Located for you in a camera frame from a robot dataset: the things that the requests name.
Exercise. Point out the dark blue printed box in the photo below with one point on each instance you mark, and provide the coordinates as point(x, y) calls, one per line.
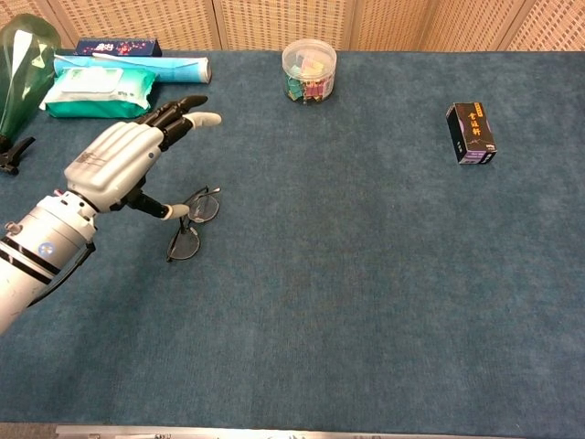
point(119, 47)

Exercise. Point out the thin-framed eyeglasses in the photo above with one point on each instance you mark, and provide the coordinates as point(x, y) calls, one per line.
point(185, 244)

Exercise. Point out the black box with orange characters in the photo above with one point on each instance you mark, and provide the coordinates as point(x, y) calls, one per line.
point(473, 132)

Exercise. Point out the green white wet wipes pack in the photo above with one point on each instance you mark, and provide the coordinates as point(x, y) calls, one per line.
point(96, 91)

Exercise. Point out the light blue wrap roll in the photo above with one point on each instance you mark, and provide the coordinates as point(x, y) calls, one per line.
point(183, 71)

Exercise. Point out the clear jar of binder clips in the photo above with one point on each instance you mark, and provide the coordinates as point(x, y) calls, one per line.
point(309, 68)

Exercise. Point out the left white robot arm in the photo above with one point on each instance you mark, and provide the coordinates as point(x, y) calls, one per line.
point(32, 256)

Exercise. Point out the silver metal table rail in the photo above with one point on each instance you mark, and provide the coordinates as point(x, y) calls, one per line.
point(274, 433)

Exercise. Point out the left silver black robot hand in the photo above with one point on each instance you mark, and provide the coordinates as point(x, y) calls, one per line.
point(109, 164)

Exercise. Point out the green plastic spray bottle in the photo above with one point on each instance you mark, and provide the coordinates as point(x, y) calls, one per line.
point(23, 68)

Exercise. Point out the woven wicker folding screen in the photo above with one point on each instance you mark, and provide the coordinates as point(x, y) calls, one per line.
point(274, 23)

